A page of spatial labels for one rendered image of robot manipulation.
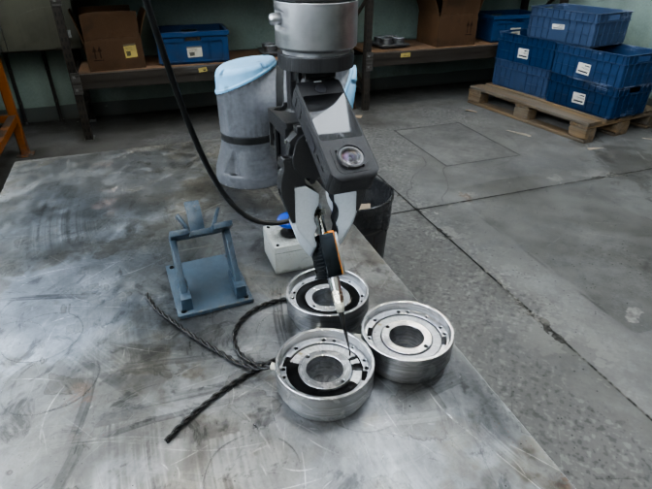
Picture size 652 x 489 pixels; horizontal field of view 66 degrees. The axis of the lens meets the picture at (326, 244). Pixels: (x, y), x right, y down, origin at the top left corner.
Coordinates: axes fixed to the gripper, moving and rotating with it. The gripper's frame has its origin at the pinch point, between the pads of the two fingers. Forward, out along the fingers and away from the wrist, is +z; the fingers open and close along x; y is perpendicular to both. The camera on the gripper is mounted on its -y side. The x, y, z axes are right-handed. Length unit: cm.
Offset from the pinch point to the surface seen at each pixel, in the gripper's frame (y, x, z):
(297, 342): -2.9, 4.5, 10.2
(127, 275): 23.7, 21.6, 13.2
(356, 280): 5.2, -6.7, 9.9
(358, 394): -12.6, 1.6, 9.8
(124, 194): 53, 20, 13
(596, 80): 217, -296, 55
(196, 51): 346, -43, 40
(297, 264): 15.2, -1.9, 12.2
